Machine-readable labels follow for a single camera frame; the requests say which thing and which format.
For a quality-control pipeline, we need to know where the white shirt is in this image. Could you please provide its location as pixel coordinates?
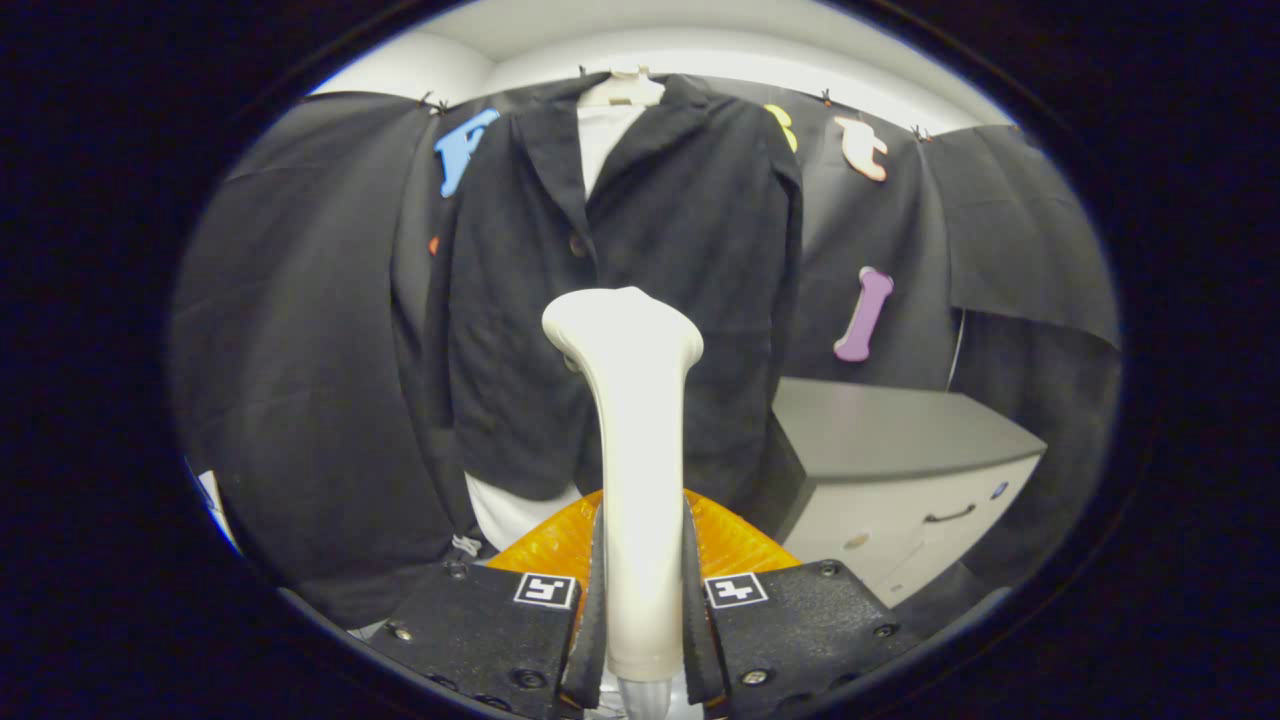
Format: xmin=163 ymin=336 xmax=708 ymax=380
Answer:
xmin=465 ymin=103 xmax=649 ymax=554

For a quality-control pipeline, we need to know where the grey cabinet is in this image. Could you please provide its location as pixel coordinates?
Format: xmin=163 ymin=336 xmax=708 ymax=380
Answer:
xmin=745 ymin=377 xmax=1049 ymax=609

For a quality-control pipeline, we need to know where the white panel with blue edge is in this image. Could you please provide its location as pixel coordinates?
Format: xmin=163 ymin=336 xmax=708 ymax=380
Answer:
xmin=185 ymin=460 xmax=241 ymax=556

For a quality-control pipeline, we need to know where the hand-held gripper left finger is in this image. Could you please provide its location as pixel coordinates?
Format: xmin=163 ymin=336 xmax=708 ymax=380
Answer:
xmin=365 ymin=488 xmax=611 ymax=719

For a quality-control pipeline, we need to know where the cream clothes hanger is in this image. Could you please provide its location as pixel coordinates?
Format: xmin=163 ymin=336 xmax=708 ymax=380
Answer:
xmin=578 ymin=65 xmax=666 ymax=109

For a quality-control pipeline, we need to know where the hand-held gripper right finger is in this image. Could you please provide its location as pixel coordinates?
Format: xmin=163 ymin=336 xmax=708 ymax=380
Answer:
xmin=683 ymin=488 xmax=921 ymax=719

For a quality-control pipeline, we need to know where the thin white cable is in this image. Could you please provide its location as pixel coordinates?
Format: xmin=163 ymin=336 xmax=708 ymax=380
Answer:
xmin=945 ymin=308 xmax=969 ymax=391

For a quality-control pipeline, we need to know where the black backdrop cloth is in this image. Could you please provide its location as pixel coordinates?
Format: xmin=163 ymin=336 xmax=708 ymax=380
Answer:
xmin=168 ymin=75 xmax=1121 ymax=631

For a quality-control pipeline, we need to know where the white garment steamer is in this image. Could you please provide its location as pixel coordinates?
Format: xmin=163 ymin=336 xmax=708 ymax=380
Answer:
xmin=542 ymin=287 xmax=705 ymax=720

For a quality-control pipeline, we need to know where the black blazer jacket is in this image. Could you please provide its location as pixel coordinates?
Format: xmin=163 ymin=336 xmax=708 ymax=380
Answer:
xmin=395 ymin=72 xmax=806 ymax=511

